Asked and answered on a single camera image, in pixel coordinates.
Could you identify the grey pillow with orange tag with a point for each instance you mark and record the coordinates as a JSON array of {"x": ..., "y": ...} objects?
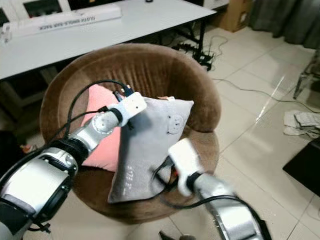
[{"x": 145, "y": 150}]

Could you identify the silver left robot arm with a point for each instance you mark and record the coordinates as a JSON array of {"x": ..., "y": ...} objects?
[{"x": 40, "y": 185}]

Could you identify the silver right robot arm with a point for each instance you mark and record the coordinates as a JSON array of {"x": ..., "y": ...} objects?
[{"x": 240, "y": 220}]

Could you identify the pink square pillow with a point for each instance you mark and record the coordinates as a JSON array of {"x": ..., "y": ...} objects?
[{"x": 99, "y": 102}]

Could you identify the brown round velvet sofa chair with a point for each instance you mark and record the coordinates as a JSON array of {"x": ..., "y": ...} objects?
[{"x": 155, "y": 70}]

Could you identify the black bag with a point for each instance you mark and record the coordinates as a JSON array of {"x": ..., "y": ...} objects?
[{"x": 7, "y": 150}]

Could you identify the black square box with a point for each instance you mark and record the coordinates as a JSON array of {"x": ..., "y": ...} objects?
[{"x": 305, "y": 162}]

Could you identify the crumpled white cloth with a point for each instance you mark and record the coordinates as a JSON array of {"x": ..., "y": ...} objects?
[{"x": 302, "y": 122}]

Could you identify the large white folding table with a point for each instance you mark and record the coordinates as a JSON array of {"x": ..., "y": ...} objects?
[{"x": 110, "y": 35}]

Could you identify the brown cardboard box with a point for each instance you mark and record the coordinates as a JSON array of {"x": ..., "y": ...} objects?
[{"x": 232, "y": 15}]

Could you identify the long white printed carton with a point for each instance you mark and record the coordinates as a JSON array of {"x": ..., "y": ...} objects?
[{"x": 65, "y": 22}]

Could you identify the grey curtain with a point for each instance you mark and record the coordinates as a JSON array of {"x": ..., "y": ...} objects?
[{"x": 285, "y": 20}]

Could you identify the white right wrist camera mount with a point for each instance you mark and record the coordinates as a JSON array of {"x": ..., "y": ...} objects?
[{"x": 185, "y": 160}]

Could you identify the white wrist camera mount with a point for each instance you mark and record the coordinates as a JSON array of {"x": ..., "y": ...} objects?
[
  {"x": 132, "y": 106},
  {"x": 185, "y": 160}
]

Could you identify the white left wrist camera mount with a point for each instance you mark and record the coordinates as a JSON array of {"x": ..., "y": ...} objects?
[{"x": 132, "y": 106}]

